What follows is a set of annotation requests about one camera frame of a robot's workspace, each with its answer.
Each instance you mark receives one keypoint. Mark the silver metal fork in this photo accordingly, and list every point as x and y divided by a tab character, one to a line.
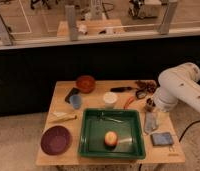
102	117

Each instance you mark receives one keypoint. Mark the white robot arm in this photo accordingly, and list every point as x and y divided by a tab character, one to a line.
178	83

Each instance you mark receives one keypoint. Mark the white round cup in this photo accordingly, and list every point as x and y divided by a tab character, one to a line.
110	99

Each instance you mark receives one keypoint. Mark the blue plastic cup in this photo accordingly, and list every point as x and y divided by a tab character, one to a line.
75	101

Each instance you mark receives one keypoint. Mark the orange brown bowl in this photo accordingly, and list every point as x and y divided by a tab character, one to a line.
85	83

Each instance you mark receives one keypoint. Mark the black flat rectangular object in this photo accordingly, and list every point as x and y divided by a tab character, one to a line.
73	91

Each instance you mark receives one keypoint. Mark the wooden table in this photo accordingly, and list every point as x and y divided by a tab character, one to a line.
154	155

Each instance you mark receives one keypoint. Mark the green plastic tray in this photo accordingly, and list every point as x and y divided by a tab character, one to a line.
130	143

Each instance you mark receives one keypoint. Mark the red yellow apple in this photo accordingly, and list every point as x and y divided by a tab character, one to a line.
111	138

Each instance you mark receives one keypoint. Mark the small dark jar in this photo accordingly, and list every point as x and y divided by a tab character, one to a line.
150	105

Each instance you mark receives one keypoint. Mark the yellow wooden wedge block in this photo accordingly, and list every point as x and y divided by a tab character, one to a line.
62	116

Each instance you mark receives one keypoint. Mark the purple bowl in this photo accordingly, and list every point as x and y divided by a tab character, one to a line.
56	140

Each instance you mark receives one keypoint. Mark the blue grey sponge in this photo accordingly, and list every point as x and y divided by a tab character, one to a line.
162	139

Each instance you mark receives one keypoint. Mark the black handled knife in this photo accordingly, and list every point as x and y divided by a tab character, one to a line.
121	89

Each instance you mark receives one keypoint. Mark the red handled tool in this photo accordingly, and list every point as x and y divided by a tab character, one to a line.
128	102

